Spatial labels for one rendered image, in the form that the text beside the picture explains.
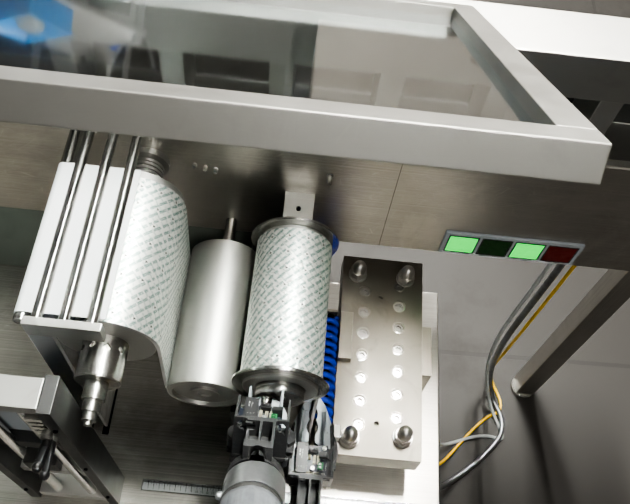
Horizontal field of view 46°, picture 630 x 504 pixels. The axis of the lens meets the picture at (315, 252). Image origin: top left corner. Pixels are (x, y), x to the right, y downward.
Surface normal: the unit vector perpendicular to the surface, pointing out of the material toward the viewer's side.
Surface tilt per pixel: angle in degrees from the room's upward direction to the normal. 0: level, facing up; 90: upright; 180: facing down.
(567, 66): 90
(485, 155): 57
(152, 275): 46
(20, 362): 0
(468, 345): 0
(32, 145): 90
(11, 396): 0
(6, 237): 90
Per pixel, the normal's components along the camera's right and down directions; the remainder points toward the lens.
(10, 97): -0.02, 0.46
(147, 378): 0.07, -0.49
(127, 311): 0.55, -0.38
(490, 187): -0.07, 0.86
